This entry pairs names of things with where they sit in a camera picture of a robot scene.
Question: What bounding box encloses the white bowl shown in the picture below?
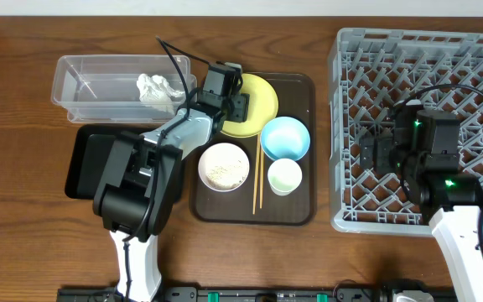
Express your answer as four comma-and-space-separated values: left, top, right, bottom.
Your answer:
197, 143, 250, 192

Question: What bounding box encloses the white tissue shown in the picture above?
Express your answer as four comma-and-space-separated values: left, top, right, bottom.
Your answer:
136, 74, 185, 114

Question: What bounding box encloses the white cup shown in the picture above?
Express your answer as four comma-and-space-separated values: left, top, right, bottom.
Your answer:
267, 159, 303, 196

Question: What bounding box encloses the pile of rice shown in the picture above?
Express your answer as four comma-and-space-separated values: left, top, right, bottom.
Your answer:
205, 158, 247, 190

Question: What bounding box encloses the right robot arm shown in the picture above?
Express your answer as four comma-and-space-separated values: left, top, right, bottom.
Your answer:
360, 102, 483, 301

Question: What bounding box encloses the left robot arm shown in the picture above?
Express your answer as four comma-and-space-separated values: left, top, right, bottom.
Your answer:
93, 62, 250, 301

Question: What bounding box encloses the grey dishwasher rack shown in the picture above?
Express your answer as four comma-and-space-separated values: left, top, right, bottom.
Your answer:
328, 28, 483, 237

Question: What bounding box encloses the black waste tray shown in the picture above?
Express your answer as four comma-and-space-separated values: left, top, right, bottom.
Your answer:
64, 123, 190, 205

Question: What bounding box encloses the yellow plate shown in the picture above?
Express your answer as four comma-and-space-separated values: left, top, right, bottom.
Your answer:
221, 74, 278, 138

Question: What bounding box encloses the left wooden chopstick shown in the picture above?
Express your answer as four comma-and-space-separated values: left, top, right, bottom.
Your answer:
252, 133, 261, 215

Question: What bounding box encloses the wooden chopstick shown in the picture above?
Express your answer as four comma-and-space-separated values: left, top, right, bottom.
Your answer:
252, 133, 261, 215
258, 146, 265, 209

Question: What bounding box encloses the right wooden chopstick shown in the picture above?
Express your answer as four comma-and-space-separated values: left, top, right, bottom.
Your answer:
258, 146, 265, 209

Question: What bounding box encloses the light blue bowl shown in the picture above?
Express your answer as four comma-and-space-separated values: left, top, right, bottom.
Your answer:
260, 117, 311, 161

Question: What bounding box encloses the dark brown serving tray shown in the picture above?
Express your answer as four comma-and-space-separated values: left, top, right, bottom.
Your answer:
190, 72, 316, 226

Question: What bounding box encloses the clear plastic bin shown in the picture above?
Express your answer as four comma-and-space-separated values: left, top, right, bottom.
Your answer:
51, 55, 197, 123

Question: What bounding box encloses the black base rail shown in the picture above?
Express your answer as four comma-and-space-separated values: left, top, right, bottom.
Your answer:
56, 287, 457, 302

